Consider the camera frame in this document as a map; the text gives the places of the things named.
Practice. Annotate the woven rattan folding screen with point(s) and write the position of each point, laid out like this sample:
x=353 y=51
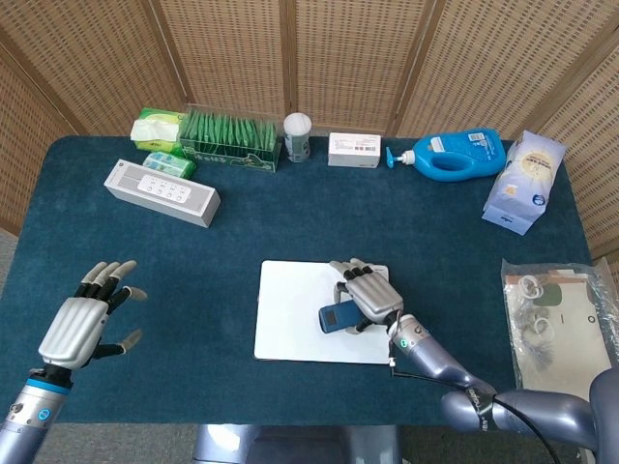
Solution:
x=338 y=58

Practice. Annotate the blue pump detergent bottle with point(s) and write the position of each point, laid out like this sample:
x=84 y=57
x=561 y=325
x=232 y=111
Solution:
x=459 y=150

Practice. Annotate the small green tissue packet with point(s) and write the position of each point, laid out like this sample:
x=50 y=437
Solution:
x=169 y=164

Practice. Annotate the teal table mat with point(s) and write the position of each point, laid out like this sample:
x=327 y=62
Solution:
x=193 y=241

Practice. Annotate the pale blue paper bag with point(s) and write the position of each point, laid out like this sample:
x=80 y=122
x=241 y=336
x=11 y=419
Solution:
x=524 y=183

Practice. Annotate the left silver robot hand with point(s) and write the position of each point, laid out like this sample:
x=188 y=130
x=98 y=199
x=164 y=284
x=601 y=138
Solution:
x=72 y=328

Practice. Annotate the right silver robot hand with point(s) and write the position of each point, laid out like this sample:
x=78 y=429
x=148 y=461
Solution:
x=377 y=295

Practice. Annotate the clear plastic bag with parts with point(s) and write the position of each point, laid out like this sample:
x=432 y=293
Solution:
x=566 y=328

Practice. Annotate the clear green tea bag box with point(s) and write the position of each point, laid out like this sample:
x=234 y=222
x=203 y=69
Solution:
x=227 y=145

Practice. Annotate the green tissue pack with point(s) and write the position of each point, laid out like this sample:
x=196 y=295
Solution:
x=155 y=130

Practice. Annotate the white dry-erase board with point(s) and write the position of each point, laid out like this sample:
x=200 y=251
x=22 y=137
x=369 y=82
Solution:
x=285 y=314

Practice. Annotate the grey robot torso base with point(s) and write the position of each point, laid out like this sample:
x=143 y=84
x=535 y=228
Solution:
x=290 y=444

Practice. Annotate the white-lidded cylindrical canister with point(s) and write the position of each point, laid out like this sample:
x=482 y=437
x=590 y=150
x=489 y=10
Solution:
x=297 y=140

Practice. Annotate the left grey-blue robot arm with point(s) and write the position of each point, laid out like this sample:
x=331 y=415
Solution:
x=29 y=415

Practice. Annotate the white rectangular speaker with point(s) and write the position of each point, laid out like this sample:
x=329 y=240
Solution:
x=159 y=193

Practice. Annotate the small white carton box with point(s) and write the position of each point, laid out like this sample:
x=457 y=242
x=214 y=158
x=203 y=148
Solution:
x=353 y=150

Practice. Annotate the blue whiteboard eraser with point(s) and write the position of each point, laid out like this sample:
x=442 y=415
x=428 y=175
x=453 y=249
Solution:
x=336 y=316

